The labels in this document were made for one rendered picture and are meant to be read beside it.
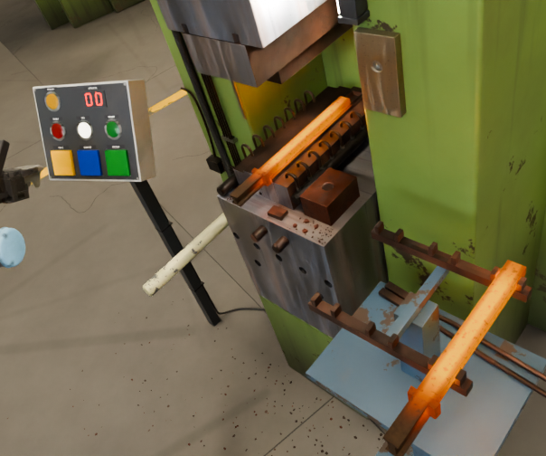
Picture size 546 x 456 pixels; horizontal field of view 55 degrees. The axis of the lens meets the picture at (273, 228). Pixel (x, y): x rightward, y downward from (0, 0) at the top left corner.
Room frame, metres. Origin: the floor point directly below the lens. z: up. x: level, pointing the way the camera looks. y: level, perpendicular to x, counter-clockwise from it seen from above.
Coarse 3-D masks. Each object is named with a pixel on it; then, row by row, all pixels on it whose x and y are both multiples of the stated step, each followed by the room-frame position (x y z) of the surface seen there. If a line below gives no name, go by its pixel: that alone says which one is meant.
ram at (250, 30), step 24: (168, 0) 1.16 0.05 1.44; (192, 0) 1.09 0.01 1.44; (216, 0) 1.03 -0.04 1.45; (240, 0) 0.97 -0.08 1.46; (264, 0) 0.97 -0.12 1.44; (288, 0) 1.01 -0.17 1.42; (312, 0) 1.04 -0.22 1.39; (168, 24) 1.19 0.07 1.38; (192, 24) 1.12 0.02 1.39; (216, 24) 1.05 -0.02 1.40; (240, 24) 0.99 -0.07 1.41; (264, 24) 0.96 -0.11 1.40; (288, 24) 1.00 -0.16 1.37
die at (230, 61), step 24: (336, 0) 1.16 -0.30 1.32; (312, 24) 1.10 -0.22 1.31; (192, 48) 1.14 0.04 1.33; (216, 48) 1.07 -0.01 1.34; (240, 48) 1.01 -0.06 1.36; (264, 48) 1.02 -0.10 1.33; (288, 48) 1.06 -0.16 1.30; (216, 72) 1.09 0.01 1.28; (240, 72) 1.03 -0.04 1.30; (264, 72) 1.01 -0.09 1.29
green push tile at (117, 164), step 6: (108, 150) 1.35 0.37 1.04; (114, 150) 1.34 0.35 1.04; (120, 150) 1.33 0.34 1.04; (126, 150) 1.32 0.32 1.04; (108, 156) 1.34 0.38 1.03; (114, 156) 1.33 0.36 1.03; (120, 156) 1.32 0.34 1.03; (126, 156) 1.31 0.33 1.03; (108, 162) 1.34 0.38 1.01; (114, 162) 1.33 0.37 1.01; (120, 162) 1.32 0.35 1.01; (126, 162) 1.31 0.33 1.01; (108, 168) 1.33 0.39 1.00; (114, 168) 1.32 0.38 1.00; (120, 168) 1.31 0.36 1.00; (126, 168) 1.30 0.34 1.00; (108, 174) 1.33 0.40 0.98; (114, 174) 1.32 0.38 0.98; (120, 174) 1.31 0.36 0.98; (126, 174) 1.30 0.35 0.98
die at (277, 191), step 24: (336, 96) 1.31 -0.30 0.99; (360, 96) 1.26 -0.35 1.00; (288, 120) 1.29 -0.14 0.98; (312, 120) 1.23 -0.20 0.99; (336, 120) 1.19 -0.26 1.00; (264, 144) 1.22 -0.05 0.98; (312, 144) 1.12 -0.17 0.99; (336, 144) 1.11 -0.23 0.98; (240, 168) 1.14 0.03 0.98; (288, 168) 1.06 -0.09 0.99; (312, 168) 1.05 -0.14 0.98; (264, 192) 1.07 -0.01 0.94; (288, 192) 0.99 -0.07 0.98
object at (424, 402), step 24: (504, 264) 0.54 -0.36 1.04; (504, 288) 0.50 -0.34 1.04; (480, 312) 0.47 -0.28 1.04; (456, 336) 0.44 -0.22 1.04; (480, 336) 0.43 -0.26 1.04; (456, 360) 0.40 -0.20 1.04; (432, 384) 0.38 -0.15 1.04; (408, 408) 0.35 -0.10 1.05; (432, 408) 0.34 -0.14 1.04; (408, 432) 0.32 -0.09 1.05
